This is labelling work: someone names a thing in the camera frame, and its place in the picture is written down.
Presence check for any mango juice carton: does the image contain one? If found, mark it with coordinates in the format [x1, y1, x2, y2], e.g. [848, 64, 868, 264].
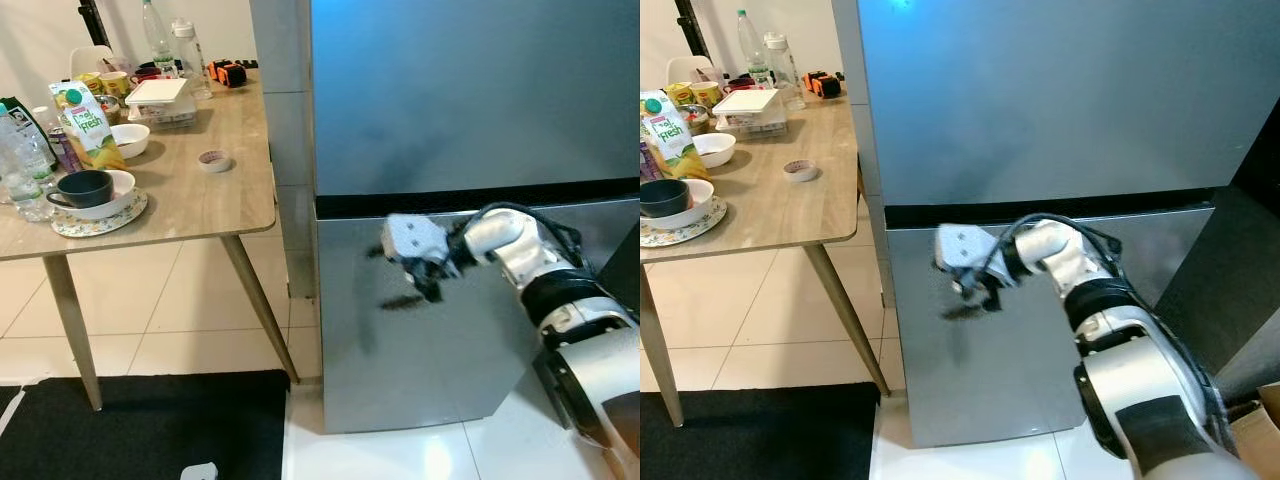
[50, 80, 129, 172]
[640, 90, 717, 182]

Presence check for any black tripod pole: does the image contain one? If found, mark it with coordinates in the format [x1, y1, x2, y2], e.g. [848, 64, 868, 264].
[674, 0, 714, 57]
[77, 0, 112, 47]

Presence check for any white square lidded container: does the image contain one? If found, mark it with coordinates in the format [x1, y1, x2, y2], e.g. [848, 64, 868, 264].
[712, 88, 787, 140]
[125, 78, 197, 130]

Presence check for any tall green cap bottle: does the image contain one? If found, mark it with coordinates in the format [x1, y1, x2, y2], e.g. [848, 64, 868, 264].
[140, 0, 177, 73]
[738, 10, 772, 85]

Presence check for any patterned plate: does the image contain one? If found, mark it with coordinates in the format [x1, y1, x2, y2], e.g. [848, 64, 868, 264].
[50, 190, 150, 239]
[640, 195, 729, 249]

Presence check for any black floor mat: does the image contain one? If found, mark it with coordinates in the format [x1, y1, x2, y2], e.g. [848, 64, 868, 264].
[640, 381, 882, 480]
[0, 370, 292, 480]

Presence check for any clear bottle with white lid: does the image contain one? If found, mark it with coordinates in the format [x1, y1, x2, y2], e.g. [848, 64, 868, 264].
[172, 20, 214, 100]
[763, 32, 807, 112]

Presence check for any large open cardboard box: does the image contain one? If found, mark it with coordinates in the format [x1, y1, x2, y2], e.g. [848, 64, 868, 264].
[1225, 384, 1280, 480]

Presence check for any white plastic chair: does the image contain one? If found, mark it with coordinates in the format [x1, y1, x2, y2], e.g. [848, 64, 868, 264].
[68, 45, 117, 80]
[665, 55, 717, 87]

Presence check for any light wooden table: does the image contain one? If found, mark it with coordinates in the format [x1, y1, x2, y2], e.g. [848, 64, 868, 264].
[0, 68, 299, 412]
[640, 72, 892, 429]

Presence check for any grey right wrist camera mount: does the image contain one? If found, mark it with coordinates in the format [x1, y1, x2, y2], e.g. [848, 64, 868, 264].
[383, 214, 452, 270]
[934, 222, 1002, 277]

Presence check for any dark blue mug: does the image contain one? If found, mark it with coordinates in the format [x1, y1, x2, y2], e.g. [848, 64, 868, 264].
[640, 180, 692, 219]
[45, 170, 115, 210]

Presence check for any small white bowl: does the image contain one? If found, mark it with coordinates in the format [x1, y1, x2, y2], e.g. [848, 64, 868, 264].
[692, 132, 738, 169]
[108, 123, 152, 160]

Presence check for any silver fridge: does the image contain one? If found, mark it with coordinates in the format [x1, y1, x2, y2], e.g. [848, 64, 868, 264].
[858, 0, 1257, 450]
[310, 0, 641, 437]

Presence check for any orange and black device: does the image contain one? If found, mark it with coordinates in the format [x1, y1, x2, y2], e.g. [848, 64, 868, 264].
[803, 70, 844, 100]
[207, 60, 249, 90]

